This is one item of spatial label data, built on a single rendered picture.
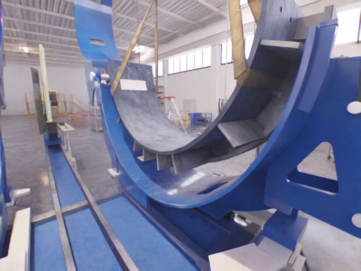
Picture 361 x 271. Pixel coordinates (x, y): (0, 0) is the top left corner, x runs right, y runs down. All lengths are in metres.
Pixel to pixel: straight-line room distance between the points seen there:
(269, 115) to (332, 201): 0.64
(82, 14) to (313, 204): 4.57
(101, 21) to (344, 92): 4.27
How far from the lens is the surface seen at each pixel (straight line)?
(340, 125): 1.16
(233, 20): 1.19
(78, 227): 2.21
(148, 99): 2.56
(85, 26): 4.37
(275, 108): 1.35
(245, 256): 1.37
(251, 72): 0.92
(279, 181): 1.30
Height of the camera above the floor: 1.84
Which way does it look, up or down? 11 degrees down
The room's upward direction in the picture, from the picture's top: straight up
